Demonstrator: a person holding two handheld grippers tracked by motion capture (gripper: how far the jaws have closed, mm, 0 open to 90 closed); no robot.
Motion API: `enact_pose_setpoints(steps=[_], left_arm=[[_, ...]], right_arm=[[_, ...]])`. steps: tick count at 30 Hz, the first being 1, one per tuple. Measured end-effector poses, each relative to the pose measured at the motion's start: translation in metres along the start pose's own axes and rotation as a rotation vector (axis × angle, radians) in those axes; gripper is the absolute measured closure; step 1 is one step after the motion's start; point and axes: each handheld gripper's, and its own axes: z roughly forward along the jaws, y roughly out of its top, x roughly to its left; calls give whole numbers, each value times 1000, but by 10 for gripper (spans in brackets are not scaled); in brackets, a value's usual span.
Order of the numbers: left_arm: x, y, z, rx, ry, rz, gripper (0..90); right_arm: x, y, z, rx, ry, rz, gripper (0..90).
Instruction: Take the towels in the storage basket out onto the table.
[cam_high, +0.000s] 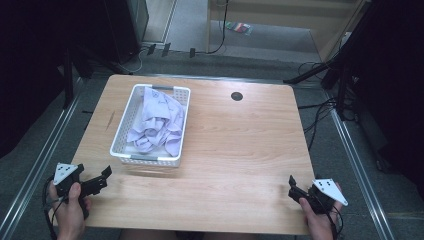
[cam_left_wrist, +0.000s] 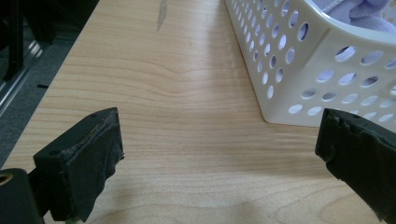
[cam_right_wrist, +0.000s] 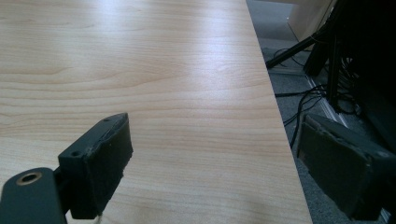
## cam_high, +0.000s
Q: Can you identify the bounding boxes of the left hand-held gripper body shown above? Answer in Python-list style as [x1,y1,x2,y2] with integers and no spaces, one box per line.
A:
[53,162,109,198]

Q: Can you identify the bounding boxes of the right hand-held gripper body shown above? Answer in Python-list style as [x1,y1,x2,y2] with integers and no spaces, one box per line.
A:
[288,178,349,215]

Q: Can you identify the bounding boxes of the person's right hand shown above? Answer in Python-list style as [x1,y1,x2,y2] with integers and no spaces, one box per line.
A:
[298,197,344,240]

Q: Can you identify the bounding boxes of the person's left hand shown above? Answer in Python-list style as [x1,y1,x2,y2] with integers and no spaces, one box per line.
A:
[48,182,93,240]

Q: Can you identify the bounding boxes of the white plastic basket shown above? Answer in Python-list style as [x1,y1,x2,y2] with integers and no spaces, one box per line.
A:
[109,83,192,168]

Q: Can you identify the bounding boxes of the lavender cloth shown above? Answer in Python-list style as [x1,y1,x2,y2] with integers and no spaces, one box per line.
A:
[126,86,186,158]

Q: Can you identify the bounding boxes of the black slanted stand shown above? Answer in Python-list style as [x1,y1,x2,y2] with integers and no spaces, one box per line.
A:
[283,0,388,85]

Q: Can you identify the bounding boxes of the black cabinet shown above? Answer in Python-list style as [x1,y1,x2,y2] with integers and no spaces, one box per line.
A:
[101,0,150,65]

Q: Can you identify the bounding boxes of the colourful packet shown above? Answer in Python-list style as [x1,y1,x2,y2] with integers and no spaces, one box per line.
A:
[225,21,254,36]

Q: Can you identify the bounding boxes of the light wooden shelf unit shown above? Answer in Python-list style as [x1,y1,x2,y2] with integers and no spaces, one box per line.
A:
[205,0,372,63]

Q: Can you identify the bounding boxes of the metal floor rail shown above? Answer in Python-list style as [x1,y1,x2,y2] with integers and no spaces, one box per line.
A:
[0,77,85,240]
[324,94,397,240]

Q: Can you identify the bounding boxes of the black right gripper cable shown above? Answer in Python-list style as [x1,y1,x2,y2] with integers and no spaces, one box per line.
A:
[324,203,345,240]

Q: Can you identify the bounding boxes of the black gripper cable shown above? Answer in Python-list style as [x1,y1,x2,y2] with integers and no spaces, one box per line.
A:
[324,203,345,240]
[41,175,65,240]

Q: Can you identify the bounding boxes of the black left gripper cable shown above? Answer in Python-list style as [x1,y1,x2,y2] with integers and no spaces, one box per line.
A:
[41,175,65,240]

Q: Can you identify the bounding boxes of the black floor cables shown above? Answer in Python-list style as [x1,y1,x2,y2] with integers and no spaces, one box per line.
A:
[297,60,359,152]

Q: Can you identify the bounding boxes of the black upright post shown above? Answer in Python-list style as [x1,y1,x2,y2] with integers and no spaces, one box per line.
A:
[62,48,75,110]

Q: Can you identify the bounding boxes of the white cable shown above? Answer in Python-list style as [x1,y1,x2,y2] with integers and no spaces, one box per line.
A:
[115,48,149,75]

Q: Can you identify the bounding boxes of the black hanging cable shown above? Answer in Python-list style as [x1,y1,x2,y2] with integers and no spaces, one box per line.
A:
[205,0,231,55]

